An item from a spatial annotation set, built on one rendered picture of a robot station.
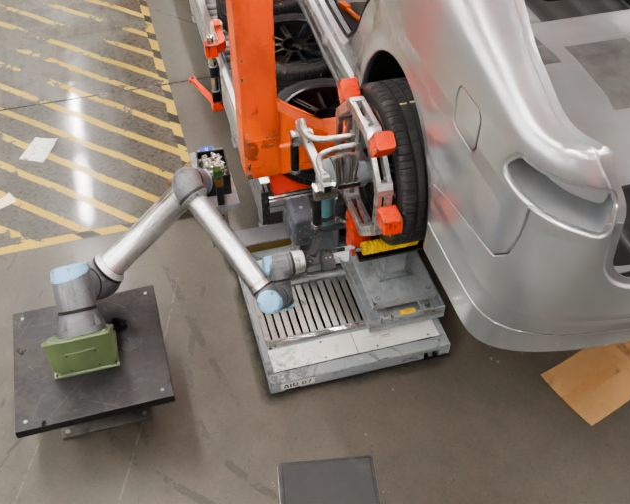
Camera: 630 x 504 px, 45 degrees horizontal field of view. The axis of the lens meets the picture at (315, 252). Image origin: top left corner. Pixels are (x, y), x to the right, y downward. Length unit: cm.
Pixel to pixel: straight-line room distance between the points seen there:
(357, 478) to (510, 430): 85
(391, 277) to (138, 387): 122
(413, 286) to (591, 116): 105
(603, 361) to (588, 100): 118
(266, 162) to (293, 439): 123
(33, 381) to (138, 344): 43
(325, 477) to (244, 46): 168
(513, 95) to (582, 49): 150
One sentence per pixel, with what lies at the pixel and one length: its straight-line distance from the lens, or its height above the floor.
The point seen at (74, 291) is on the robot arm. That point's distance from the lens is 309.
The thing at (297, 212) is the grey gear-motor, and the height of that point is 41.
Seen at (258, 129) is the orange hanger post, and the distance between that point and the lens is 338.
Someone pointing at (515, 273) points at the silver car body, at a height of 117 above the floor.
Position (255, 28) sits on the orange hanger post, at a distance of 312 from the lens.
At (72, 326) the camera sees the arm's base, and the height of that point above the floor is 52.
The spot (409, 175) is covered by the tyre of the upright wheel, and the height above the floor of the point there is 102.
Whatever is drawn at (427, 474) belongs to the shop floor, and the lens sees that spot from 322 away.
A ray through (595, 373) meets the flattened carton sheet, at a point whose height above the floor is 1.
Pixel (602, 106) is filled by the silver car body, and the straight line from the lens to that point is 333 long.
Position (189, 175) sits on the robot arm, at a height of 95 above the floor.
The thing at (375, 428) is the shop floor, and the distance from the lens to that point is 330.
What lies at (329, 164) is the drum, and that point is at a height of 91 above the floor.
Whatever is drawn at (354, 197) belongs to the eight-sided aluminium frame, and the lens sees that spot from 330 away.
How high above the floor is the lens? 283
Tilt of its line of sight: 46 degrees down
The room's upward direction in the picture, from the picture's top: straight up
